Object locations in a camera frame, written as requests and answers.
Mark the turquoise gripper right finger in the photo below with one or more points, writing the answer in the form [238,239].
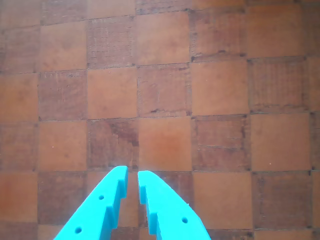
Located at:
[172,215]

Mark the turquoise gripper left finger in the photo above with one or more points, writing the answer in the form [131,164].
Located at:
[95,212]

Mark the brown leather chessboard mat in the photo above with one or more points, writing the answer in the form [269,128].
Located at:
[162,87]

